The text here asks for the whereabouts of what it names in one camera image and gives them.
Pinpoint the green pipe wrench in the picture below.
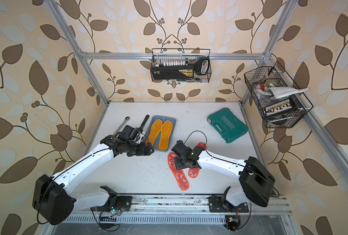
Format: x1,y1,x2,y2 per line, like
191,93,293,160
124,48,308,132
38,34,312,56
138,115,150,132

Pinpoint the black wire basket back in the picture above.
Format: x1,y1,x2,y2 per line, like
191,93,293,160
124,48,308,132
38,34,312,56
150,48,212,83

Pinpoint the yellow insole horizontal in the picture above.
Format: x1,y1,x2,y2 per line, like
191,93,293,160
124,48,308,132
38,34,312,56
148,119,163,145

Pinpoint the white folded paper bag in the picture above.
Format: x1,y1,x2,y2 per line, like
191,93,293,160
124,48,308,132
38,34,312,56
267,87,308,99

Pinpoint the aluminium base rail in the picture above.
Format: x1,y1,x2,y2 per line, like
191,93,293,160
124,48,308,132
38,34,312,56
64,194,292,225

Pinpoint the socket bit set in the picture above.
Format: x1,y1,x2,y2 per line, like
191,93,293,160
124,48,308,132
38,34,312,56
264,99,296,116

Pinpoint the black yellow tool box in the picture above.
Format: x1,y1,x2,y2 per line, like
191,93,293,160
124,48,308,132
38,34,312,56
151,65,194,81

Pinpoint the red insole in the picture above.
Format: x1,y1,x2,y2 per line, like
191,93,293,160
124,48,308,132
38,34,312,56
168,152,190,191
188,142,207,179

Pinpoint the silver combination wrench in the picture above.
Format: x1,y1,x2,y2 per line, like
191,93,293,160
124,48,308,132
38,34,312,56
113,117,131,136

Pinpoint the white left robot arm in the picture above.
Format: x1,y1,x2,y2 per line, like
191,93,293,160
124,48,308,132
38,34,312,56
33,125,154,225

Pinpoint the yellow insole vertical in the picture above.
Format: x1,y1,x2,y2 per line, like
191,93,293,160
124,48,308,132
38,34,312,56
157,120,173,150

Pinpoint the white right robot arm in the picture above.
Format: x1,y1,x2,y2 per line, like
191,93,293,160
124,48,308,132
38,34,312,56
172,140,275,212

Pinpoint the aluminium frame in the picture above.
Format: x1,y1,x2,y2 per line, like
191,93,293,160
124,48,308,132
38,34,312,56
44,1,348,184

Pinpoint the green plastic tool case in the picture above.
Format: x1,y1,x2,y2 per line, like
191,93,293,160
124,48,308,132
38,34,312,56
207,108,248,144

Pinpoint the black wire basket right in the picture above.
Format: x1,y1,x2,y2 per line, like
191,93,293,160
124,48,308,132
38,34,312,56
244,62,314,128

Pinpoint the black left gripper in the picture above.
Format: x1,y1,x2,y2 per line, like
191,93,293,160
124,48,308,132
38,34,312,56
127,142,157,157

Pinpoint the black wire basket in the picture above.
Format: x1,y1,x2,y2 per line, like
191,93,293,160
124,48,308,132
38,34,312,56
150,48,212,83
244,62,314,128

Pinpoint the grey-blue storage tray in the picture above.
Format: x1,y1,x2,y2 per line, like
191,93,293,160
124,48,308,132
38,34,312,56
146,115,177,152

